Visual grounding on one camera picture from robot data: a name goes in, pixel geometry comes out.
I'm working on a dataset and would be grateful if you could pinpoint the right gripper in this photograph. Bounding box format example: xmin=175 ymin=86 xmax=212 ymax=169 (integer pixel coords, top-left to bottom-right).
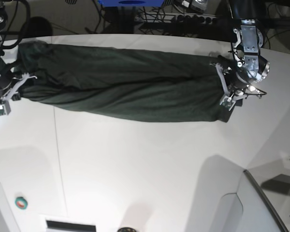
xmin=0 ymin=70 xmax=37 ymax=116

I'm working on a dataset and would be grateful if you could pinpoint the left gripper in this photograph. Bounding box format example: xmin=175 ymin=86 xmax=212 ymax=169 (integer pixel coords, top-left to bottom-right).
xmin=210 ymin=55 xmax=261 ymax=111

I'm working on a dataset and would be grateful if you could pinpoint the dark green t-shirt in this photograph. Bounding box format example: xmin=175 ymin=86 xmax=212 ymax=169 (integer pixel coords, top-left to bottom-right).
xmin=17 ymin=41 xmax=232 ymax=122

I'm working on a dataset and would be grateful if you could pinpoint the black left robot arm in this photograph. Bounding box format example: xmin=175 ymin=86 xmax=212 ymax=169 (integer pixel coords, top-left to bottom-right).
xmin=211 ymin=0 xmax=270 ymax=111

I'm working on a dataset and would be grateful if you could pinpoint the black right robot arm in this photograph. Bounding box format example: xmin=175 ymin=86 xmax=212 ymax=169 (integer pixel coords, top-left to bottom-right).
xmin=0 ymin=0 xmax=37 ymax=116

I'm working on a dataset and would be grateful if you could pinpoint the green red emergency button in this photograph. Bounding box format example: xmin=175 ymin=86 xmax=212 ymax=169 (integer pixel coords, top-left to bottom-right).
xmin=14 ymin=197 xmax=28 ymax=210

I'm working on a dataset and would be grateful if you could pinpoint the white power strip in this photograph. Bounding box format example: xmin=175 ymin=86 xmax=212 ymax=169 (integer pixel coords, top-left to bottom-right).
xmin=134 ymin=12 xmax=219 ymax=25

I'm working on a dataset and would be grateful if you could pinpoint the black round knob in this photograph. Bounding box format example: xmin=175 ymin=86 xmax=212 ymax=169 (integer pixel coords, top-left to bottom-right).
xmin=117 ymin=227 xmax=137 ymax=232

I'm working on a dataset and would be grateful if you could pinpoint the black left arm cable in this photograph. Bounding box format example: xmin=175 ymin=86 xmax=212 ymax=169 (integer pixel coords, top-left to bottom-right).
xmin=241 ymin=88 xmax=268 ymax=99

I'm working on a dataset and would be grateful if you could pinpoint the grey monitor frame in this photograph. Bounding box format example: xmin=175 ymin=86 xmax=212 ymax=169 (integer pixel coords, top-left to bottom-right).
xmin=244 ymin=170 xmax=289 ymax=232

